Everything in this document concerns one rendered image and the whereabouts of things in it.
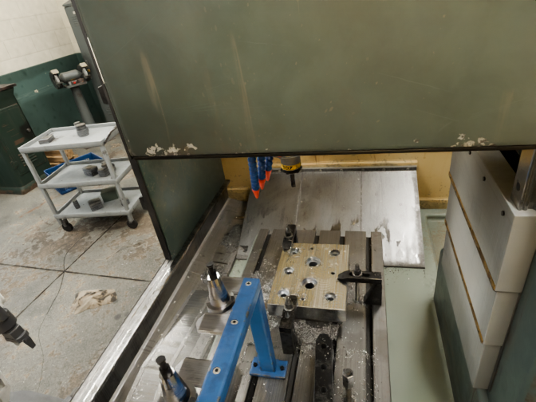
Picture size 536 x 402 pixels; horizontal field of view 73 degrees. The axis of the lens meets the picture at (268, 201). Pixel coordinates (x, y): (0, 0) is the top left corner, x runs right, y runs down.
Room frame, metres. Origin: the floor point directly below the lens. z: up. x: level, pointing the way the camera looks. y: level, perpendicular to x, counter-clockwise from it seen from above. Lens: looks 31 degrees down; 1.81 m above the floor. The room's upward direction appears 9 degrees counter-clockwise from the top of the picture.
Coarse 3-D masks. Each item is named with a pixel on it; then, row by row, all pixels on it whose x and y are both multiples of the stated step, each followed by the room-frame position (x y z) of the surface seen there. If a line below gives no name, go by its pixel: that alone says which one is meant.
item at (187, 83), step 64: (128, 0) 0.55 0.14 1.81; (192, 0) 0.53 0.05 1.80; (256, 0) 0.50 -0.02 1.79; (320, 0) 0.48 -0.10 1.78; (384, 0) 0.46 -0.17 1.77; (448, 0) 0.44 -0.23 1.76; (512, 0) 0.42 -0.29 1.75; (128, 64) 0.56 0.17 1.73; (192, 64) 0.53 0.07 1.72; (256, 64) 0.51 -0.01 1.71; (320, 64) 0.48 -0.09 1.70; (384, 64) 0.46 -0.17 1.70; (448, 64) 0.44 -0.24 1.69; (512, 64) 0.42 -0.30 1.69; (128, 128) 0.57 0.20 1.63; (192, 128) 0.54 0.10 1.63; (256, 128) 0.51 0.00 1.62; (320, 128) 0.48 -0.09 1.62; (384, 128) 0.46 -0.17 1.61; (448, 128) 0.43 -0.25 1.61; (512, 128) 0.41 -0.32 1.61
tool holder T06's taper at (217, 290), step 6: (210, 282) 0.57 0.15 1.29; (216, 282) 0.57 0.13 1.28; (222, 282) 0.58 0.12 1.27; (210, 288) 0.57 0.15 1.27; (216, 288) 0.57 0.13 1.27; (222, 288) 0.57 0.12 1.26; (210, 294) 0.57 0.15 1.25; (216, 294) 0.56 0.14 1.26; (222, 294) 0.57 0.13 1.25; (228, 294) 0.58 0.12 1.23; (210, 300) 0.57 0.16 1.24; (216, 300) 0.56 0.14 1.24; (222, 300) 0.56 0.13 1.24; (228, 300) 0.57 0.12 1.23; (216, 306) 0.56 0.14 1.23
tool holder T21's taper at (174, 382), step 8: (160, 376) 0.37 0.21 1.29; (168, 376) 0.36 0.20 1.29; (176, 376) 0.37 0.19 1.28; (160, 384) 0.36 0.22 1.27; (168, 384) 0.36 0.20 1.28; (176, 384) 0.36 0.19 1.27; (184, 384) 0.37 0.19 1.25; (168, 392) 0.36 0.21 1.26; (176, 392) 0.36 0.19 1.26; (184, 392) 0.36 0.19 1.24; (168, 400) 0.35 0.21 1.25; (176, 400) 0.35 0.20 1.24; (184, 400) 0.36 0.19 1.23
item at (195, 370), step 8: (184, 360) 0.45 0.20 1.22; (192, 360) 0.45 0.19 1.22; (200, 360) 0.44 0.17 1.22; (208, 360) 0.44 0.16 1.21; (176, 368) 0.43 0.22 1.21; (184, 368) 0.43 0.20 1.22; (192, 368) 0.43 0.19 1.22; (200, 368) 0.42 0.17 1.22; (208, 368) 0.42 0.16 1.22; (184, 376) 0.41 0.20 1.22; (192, 376) 0.41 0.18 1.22; (200, 376) 0.41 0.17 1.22; (200, 384) 0.39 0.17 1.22
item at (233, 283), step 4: (224, 276) 0.67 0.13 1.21; (224, 280) 0.65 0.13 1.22; (228, 280) 0.65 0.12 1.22; (232, 280) 0.64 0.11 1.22; (236, 280) 0.64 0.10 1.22; (240, 280) 0.64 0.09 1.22; (224, 284) 0.64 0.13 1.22; (228, 284) 0.63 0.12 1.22; (232, 284) 0.63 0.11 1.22; (236, 284) 0.63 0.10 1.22; (240, 284) 0.63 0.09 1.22; (228, 288) 0.62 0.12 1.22; (232, 288) 0.62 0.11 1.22; (236, 288) 0.62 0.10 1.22; (232, 292) 0.61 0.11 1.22; (236, 292) 0.60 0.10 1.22
